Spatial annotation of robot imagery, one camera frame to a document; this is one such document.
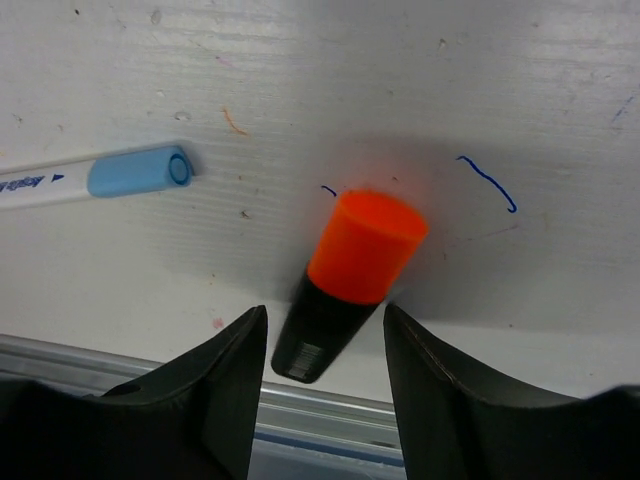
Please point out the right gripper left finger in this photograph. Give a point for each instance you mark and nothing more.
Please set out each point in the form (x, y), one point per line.
(191, 418)

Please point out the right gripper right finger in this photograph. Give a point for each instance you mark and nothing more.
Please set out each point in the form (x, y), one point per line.
(459, 418)

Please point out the orange highlighter cap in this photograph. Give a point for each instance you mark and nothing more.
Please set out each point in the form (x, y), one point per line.
(367, 242)

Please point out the blue cap marker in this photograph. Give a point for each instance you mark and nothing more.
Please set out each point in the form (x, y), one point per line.
(138, 172)

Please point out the aluminium front rail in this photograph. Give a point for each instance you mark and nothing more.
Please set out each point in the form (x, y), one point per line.
(298, 435)

